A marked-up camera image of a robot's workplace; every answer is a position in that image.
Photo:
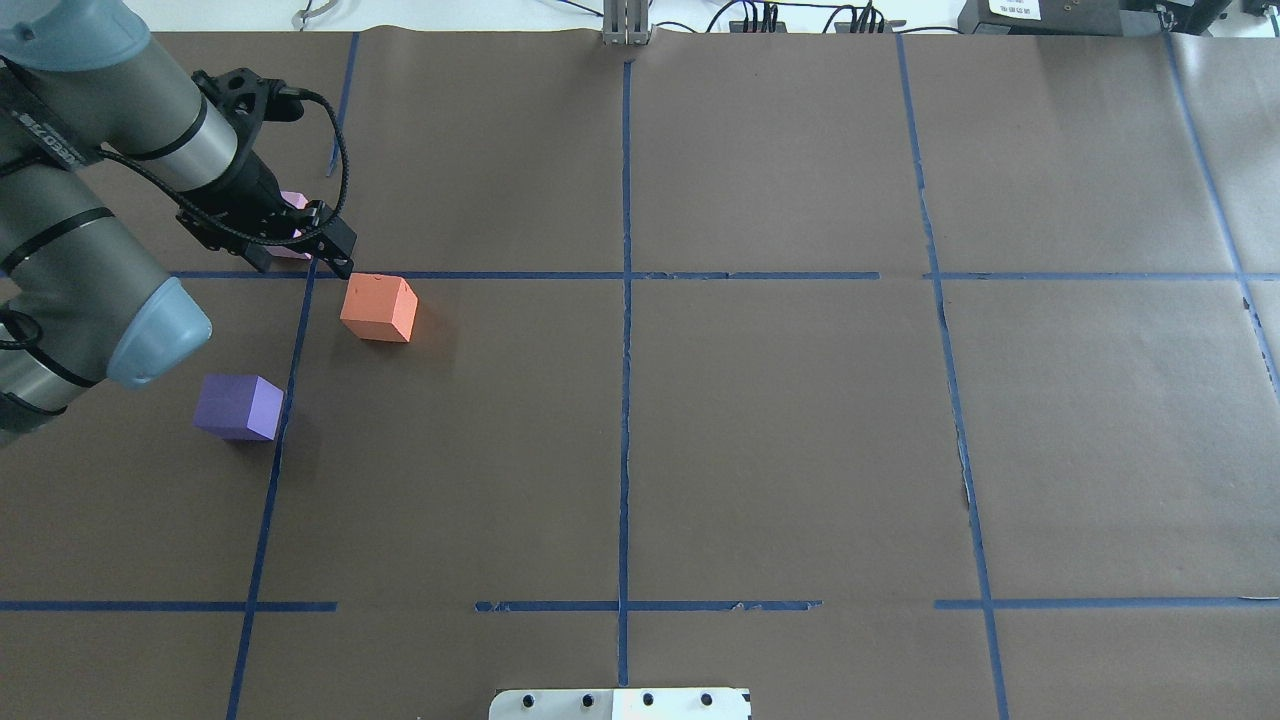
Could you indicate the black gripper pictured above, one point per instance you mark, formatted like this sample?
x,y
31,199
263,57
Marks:
x,y
247,188

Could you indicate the orange foam cube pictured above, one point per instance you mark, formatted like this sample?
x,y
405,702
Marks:
x,y
381,308

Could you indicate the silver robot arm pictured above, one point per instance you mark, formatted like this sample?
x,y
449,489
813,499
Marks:
x,y
85,82

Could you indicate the purple foam cube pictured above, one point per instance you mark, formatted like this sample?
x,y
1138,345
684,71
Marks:
x,y
242,408

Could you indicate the left black usb hub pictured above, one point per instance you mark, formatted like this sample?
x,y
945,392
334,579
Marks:
x,y
758,19

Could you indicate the black usb hub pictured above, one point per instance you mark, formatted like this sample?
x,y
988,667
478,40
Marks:
x,y
860,20
758,19

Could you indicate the right black usb hub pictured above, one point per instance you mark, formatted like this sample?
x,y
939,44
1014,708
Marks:
x,y
860,20

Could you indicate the brown paper table cover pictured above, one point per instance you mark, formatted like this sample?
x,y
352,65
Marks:
x,y
903,378

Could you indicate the black box with label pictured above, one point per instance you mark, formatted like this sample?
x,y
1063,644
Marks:
x,y
1088,18

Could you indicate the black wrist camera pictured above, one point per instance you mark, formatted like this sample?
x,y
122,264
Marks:
x,y
241,94

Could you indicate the grey aluminium frame post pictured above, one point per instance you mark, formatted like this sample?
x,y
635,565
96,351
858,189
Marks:
x,y
626,23

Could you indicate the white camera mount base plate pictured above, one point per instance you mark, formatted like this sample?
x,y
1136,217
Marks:
x,y
623,703

